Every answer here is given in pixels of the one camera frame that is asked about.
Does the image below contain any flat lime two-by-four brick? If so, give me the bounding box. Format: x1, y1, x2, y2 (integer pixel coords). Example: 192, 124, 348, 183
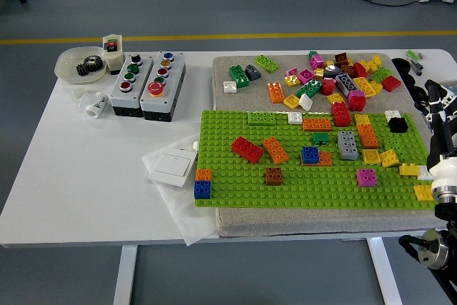
247, 111, 278, 126

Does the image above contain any small silver tool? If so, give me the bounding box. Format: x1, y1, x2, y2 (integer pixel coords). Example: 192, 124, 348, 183
409, 58, 425, 76

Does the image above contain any magenta two-by-two brick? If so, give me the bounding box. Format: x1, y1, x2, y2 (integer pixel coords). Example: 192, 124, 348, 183
298, 68, 316, 85

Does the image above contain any emergency stop control box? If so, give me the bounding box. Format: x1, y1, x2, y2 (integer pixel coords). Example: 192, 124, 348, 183
139, 51, 187, 123

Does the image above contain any red two-by-three brick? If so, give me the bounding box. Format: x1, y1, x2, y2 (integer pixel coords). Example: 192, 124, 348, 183
331, 101, 353, 127

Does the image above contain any red two-by-two brick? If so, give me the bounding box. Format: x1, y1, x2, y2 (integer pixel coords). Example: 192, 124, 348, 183
348, 96, 368, 112
381, 75, 403, 93

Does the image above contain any white table leg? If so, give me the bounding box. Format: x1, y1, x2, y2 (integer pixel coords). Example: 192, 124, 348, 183
113, 246, 139, 305
366, 236, 403, 305

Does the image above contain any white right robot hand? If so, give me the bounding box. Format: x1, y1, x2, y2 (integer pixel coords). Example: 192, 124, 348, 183
423, 79, 457, 191

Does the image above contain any dark grey slope brick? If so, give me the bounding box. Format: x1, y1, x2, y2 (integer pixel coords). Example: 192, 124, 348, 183
244, 64, 262, 82

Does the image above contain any four-button control box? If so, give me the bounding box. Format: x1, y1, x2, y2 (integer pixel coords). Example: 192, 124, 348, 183
109, 53, 155, 119

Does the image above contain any yellow two-by-four brick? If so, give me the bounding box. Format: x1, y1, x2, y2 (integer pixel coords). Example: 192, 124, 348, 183
352, 76, 378, 99

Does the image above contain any black angular brick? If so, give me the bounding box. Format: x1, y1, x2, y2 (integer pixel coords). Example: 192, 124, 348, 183
388, 117, 409, 134

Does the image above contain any grey-brown mat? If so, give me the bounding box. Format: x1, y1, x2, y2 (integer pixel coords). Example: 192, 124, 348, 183
212, 52, 457, 239

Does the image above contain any dark grey rounded brick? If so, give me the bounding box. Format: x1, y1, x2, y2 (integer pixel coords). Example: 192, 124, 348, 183
323, 64, 342, 79

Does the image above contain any small white switch box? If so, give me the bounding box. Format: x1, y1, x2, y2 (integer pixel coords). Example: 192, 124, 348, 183
101, 34, 125, 76

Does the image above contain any red two-by-four brick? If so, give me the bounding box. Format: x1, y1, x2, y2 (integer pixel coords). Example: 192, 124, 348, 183
231, 136, 264, 165

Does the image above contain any white paper sheet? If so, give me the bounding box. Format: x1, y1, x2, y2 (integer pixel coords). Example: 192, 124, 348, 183
141, 133, 221, 247

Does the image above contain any blue two-by-two brick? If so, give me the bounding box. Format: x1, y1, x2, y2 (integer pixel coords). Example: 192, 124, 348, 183
194, 179, 212, 200
301, 146, 321, 165

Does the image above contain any orange two-by-four brick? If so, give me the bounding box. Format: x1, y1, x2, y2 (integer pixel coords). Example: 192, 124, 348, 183
301, 151, 333, 167
301, 117, 333, 132

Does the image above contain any white wall switch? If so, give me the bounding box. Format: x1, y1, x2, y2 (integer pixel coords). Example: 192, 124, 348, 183
148, 146, 199, 188

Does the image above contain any green studded baseplate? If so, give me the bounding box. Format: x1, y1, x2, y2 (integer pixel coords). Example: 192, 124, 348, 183
194, 109, 443, 210

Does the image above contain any white plastic bowl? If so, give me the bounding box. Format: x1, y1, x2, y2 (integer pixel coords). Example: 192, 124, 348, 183
54, 46, 108, 85

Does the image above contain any white slope brick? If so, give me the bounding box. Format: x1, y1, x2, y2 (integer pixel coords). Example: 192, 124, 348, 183
298, 93, 314, 112

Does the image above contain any white pipe tee fitting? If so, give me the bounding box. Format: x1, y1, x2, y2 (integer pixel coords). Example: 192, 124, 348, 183
79, 91, 109, 120

